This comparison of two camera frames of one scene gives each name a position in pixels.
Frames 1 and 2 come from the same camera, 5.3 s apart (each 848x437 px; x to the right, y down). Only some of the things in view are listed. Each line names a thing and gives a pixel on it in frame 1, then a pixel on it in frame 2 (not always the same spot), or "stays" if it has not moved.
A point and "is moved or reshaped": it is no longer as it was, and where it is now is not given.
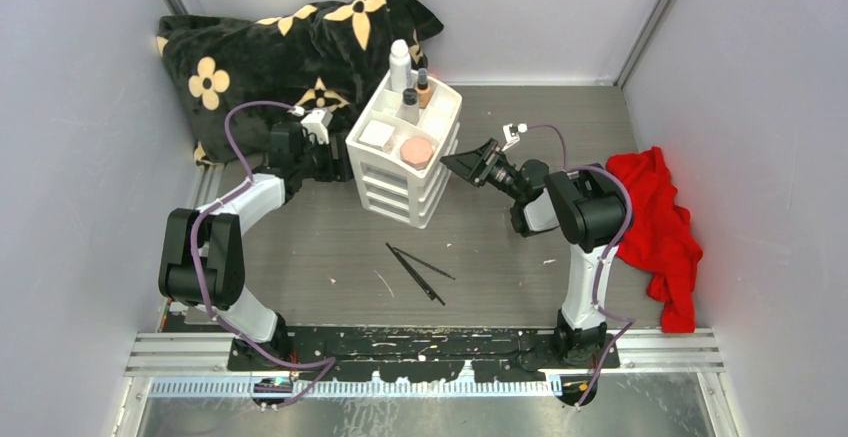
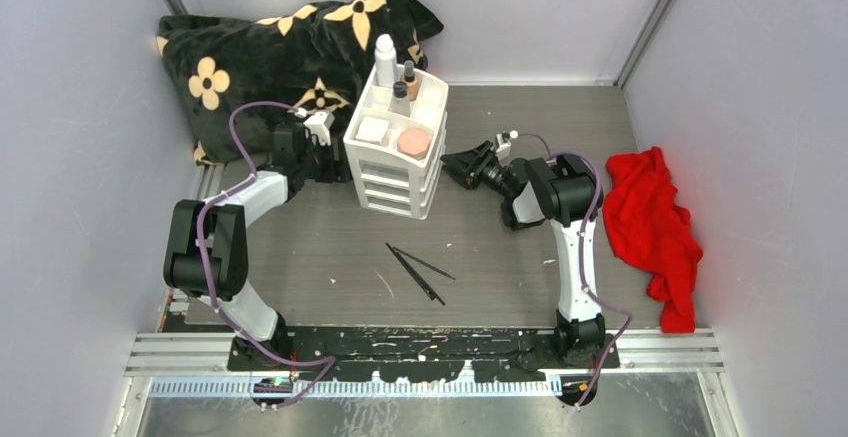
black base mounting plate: [500, 352] stays
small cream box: [379, 135] is moved or reshaped
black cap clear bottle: [409, 110] is moved or reshaped
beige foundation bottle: [424, 94] -> [410, 79]
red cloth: [660, 238] stays
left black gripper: [340, 170] stays
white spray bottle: [400, 66] -> [386, 61]
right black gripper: [477, 164] stays
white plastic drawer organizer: [402, 147] is moved or reshaped
